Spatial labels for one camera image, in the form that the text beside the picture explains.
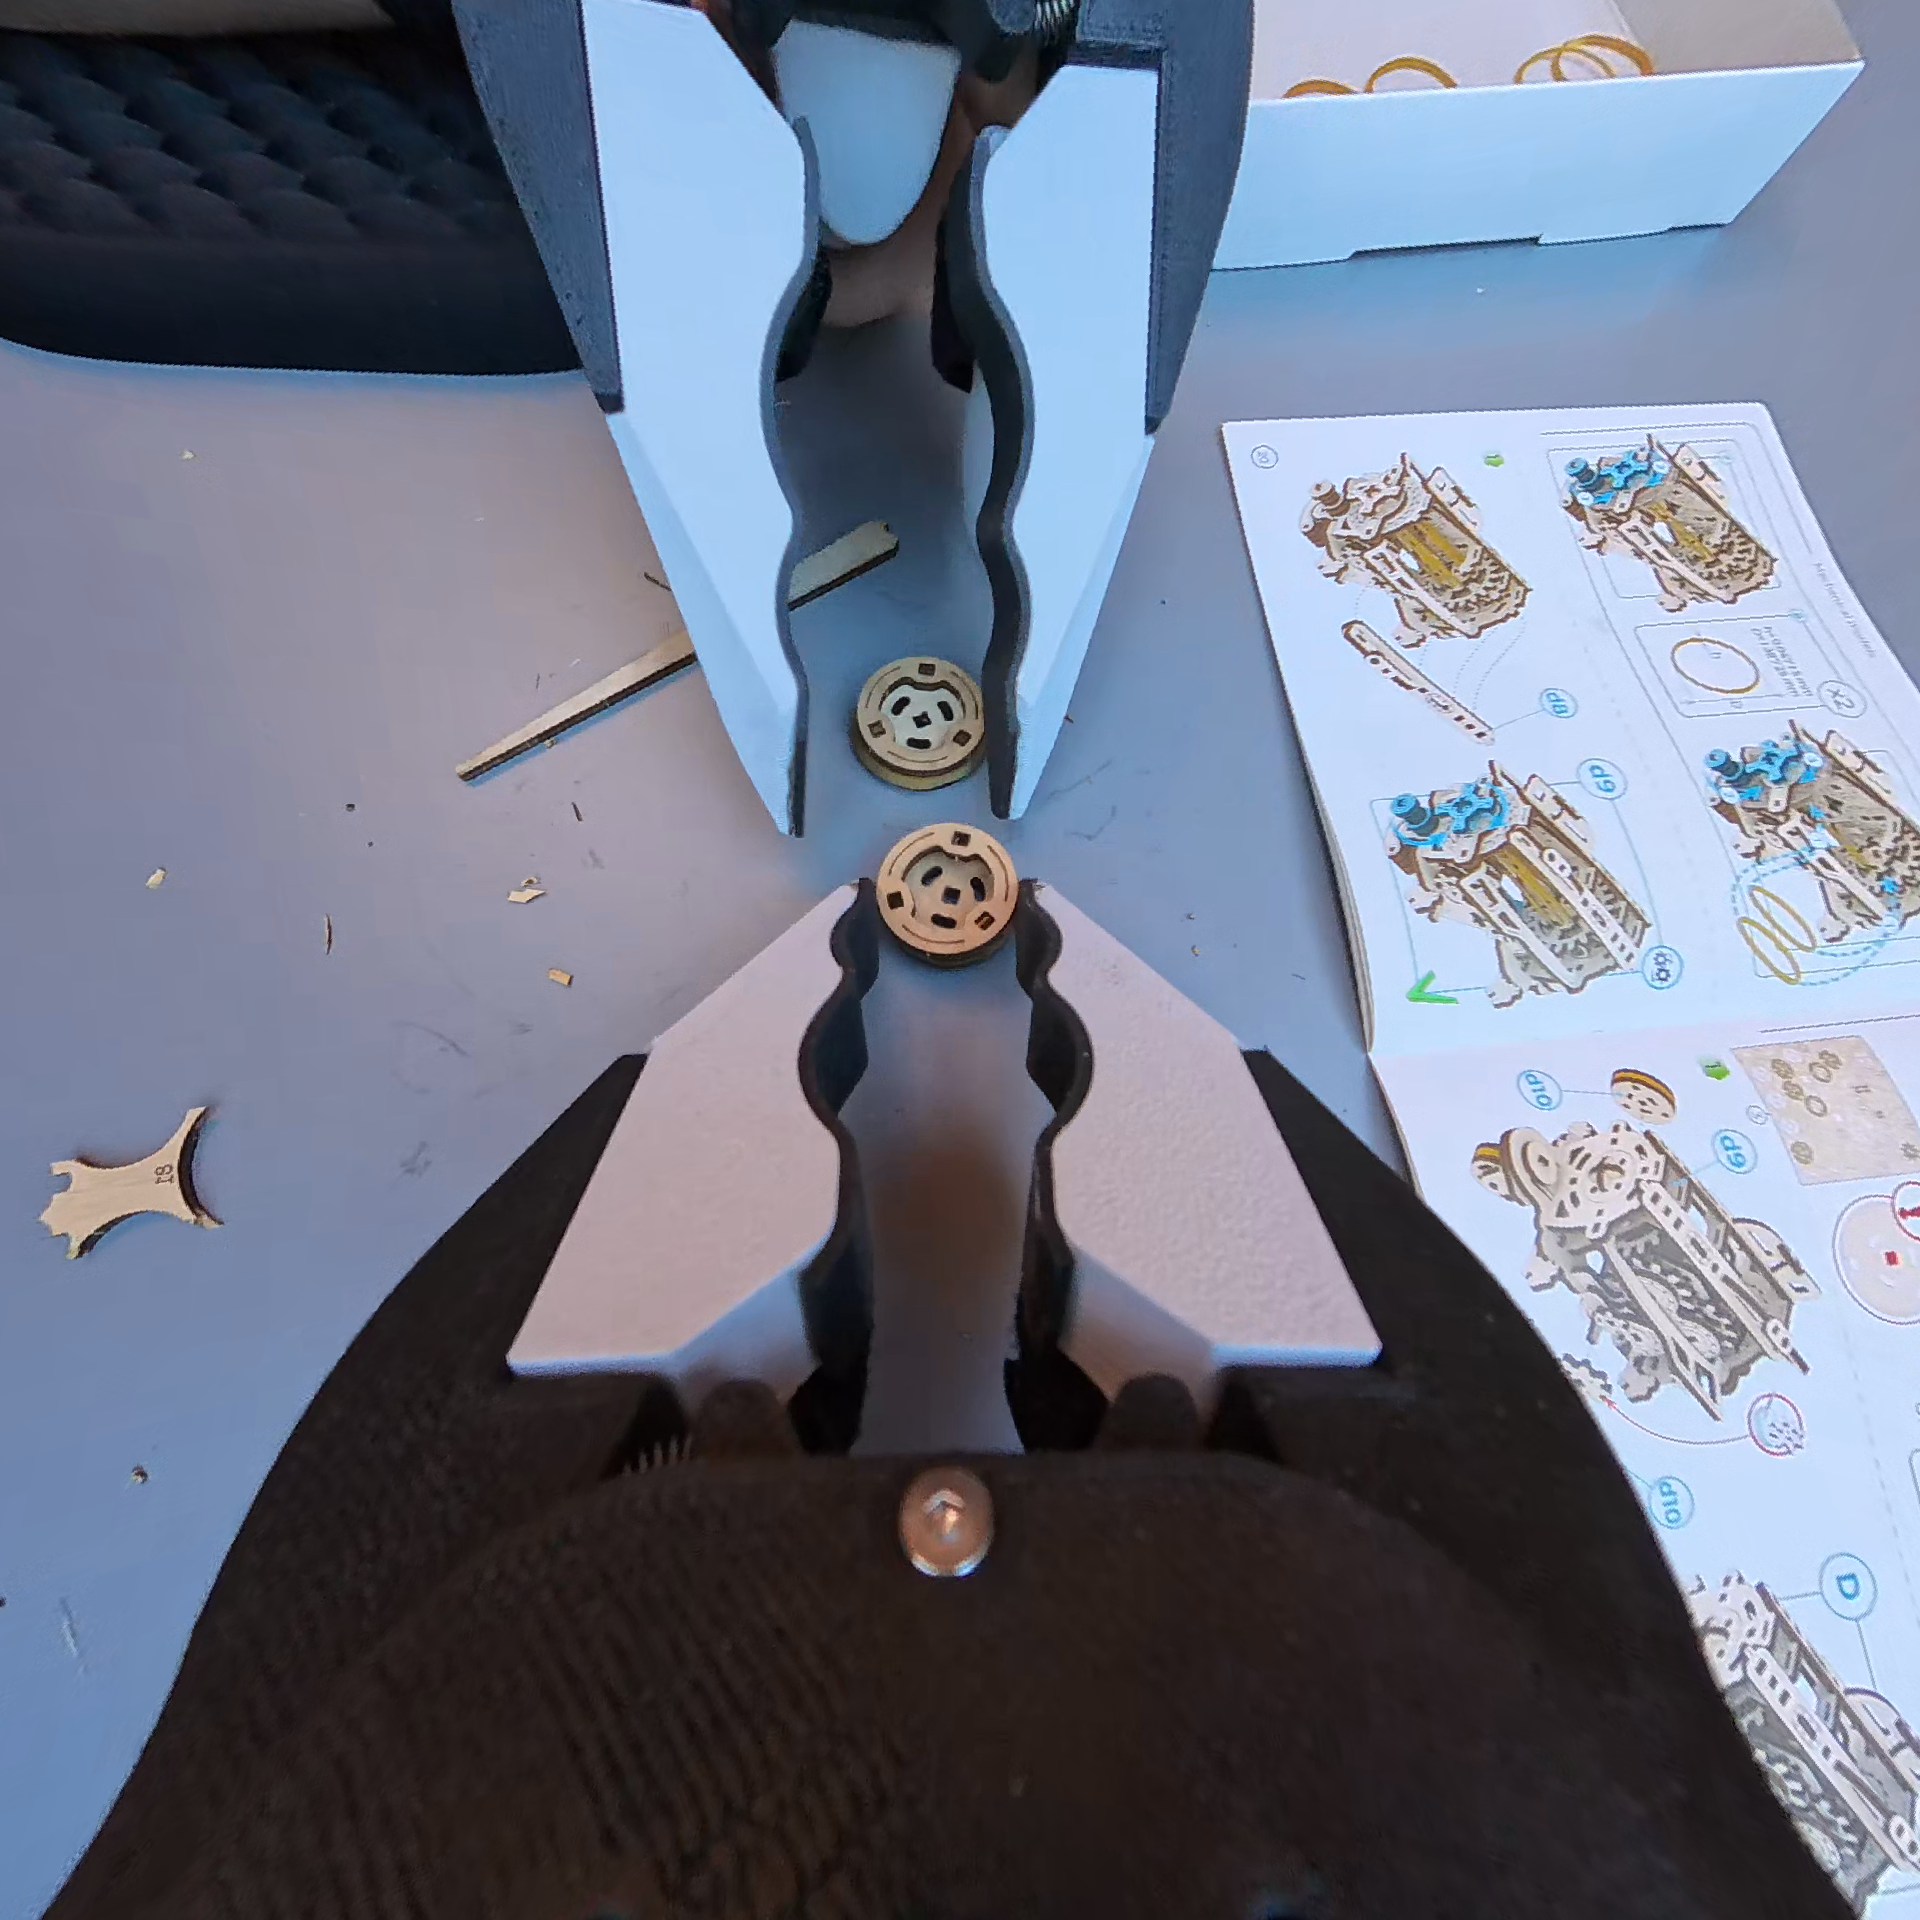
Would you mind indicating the star-shaped wooden offcut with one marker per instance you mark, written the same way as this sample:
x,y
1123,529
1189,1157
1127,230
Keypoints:
x,y
136,1195

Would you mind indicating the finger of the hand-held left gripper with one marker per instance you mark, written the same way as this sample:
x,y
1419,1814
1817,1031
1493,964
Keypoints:
x,y
674,301
1080,376

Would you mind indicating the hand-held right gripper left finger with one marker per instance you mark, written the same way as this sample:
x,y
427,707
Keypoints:
x,y
704,1171

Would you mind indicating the group of yellow rubber bands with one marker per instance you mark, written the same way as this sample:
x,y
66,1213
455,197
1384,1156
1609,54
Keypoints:
x,y
1371,77

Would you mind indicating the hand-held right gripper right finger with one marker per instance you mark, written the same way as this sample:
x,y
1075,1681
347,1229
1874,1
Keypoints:
x,y
1201,1201

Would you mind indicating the thin wooden stick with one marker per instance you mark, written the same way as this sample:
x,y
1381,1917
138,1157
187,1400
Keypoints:
x,y
600,697

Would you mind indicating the grey desk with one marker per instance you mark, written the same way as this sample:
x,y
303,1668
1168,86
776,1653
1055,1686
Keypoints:
x,y
375,629

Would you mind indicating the illustrated instruction booklet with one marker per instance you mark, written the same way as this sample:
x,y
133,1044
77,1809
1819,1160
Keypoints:
x,y
1576,1126

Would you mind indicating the black wrist rest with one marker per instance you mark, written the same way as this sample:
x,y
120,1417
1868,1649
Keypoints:
x,y
271,195

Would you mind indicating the white cardboard box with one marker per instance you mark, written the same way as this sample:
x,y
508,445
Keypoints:
x,y
1499,166

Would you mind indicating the person's left hand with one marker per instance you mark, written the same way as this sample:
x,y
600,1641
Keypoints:
x,y
879,284

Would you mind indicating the scattered wood chips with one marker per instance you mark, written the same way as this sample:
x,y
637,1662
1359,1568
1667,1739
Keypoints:
x,y
523,893

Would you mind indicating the wooden wheel disc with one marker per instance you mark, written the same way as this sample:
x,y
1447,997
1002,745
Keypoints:
x,y
916,721
948,893

